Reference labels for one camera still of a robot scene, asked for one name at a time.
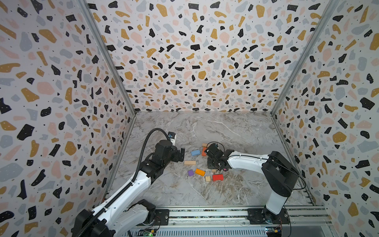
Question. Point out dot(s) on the orange block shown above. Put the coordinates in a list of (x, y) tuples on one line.
[(200, 172)]

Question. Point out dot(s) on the corner aluminium post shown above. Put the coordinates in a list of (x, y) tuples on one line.
[(102, 18), (327, 14)]

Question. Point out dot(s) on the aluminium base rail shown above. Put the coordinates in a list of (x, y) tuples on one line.
[(232, 221)]

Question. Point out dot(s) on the right corner aluminium post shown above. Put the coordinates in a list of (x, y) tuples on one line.
[(327, 14)]

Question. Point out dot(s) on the left corner aluminium post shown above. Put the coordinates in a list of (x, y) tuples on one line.
[(102, 18)]

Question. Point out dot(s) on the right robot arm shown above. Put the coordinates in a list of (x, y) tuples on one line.
[(280, 174)]

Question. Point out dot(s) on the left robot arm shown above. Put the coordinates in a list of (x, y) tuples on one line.
[(118, 214)]

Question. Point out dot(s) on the red block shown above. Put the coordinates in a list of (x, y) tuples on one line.
[(217, 177)]

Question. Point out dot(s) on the left green circuit board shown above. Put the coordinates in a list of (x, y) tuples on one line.
[(146, 233)]

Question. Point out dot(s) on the right circuit board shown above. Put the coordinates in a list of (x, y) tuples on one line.
[(273, 232)]

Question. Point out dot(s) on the light blue block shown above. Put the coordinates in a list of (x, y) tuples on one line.
[(196, 153)]

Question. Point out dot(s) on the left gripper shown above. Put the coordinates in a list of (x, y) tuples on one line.
[(176, 157)]

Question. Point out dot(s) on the orange-red block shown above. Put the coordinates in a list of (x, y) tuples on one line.
[(203, 152)]

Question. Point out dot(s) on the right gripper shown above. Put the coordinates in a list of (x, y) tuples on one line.
[(214, 157)]

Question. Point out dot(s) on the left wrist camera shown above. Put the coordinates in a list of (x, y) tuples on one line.
[(172, 138)]

